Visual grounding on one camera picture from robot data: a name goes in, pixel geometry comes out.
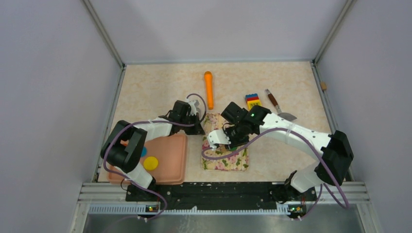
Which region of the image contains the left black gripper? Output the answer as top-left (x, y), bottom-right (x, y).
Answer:
top-left (179, 112), bottom-right (204, 135)

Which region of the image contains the floral cutting board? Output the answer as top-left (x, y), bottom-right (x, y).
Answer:
top-left (201, 113), bottom-right (249, 171)

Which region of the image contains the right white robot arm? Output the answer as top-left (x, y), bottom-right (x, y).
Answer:
top-left (207, 102), bottom-right (354, 200)

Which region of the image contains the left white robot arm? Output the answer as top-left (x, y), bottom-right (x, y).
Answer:
top-left (100, 100), bottom-right (205, 201)

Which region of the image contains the blue dough disc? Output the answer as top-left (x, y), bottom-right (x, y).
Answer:
top-left (141, 147), bottom-right (147, 157)

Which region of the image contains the yellow dough disc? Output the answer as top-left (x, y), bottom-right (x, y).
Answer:
top-left (143, 156), bottom-right (159, 171)

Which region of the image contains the orange dough disc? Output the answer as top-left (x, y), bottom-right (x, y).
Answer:
top-left (120, 140), bottom-right (128, 146)

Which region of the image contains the round metal cutter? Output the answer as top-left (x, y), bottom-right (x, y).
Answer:
top-left (196, 107), bottom-right (203, 118)

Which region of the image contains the colourful toy block stack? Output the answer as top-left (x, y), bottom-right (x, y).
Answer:
top-left (245, 93), bottom-right (262, 110)

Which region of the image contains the pink plastic tray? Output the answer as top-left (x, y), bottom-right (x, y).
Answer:
top-left (108, 133), bottom-right (189, 186)

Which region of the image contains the orange toy microphone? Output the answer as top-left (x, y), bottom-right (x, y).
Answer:
top-left (204, 71), bottom-right (214, 110)

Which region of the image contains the small wooden knob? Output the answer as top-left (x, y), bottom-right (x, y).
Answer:
top-left (320, 82), bottom-right (327, 91)

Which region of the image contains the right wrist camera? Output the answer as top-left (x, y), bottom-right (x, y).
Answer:
top-left (206, 129), bottom-right (231, 150)

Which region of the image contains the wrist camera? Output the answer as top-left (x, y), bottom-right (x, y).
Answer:
top-left (206, 129), bottom-right (231, 150)
top-left (188, 100), bottom-right (199, 116)

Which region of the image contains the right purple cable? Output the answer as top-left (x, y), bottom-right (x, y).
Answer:
top-left (201, 127), bottom-right (350, 222)

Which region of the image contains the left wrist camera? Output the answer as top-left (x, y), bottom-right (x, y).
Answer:
top-left (188, 100), bottom-right (199, 116)

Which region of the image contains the metal spatula wooden handle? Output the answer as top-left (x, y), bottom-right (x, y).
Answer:
top-left (265, 89), bottom-right (297, 121)

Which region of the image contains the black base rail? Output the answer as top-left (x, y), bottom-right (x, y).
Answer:
top-left (125, 182), bottom-right (317, 214)

